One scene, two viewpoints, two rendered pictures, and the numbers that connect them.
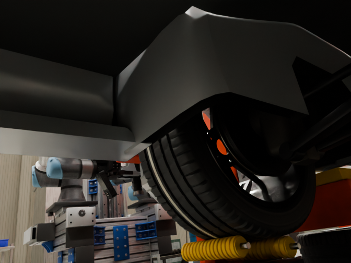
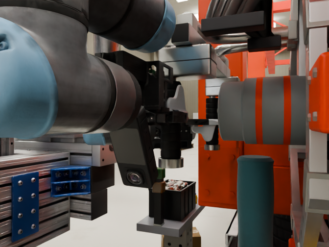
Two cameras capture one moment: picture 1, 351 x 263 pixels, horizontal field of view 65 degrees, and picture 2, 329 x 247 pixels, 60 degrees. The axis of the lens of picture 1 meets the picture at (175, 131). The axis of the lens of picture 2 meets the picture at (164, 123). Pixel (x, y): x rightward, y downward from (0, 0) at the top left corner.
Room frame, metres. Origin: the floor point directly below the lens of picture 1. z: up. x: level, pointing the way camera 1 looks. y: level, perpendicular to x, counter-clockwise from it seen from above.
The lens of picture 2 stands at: (0.73, 0.45, 0.82)
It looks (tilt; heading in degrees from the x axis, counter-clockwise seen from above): 0 degrees down; 330
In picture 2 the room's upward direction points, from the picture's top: straight up
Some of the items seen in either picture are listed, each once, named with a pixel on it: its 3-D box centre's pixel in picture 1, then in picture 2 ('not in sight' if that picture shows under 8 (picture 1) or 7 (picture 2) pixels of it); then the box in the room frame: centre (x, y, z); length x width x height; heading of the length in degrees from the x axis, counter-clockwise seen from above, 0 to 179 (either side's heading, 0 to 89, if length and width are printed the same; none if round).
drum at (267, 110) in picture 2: not in sight; (272, 111); (1.13, -0.04, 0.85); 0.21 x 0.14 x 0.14; 39
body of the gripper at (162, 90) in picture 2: (105, 168); (133, 95); (1.07, 0.30, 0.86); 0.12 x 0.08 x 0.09; 129
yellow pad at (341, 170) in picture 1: (331, 178); not in sight; (1.17, -0.61, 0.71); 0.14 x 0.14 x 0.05; 39
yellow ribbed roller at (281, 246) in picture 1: (256, 249); not in sight; (0.94, -0.19, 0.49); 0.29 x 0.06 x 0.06; 39
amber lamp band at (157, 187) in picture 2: not in sight; (158, 186); (1.66, -0.06, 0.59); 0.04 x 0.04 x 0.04; 39
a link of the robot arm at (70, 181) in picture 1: (70, 176); not in sight; (1.53, 0.63, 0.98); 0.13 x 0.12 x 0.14; 123
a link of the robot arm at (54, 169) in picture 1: (63, 167); (35, 82); (0.97, 0.42, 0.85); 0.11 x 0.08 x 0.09; 129
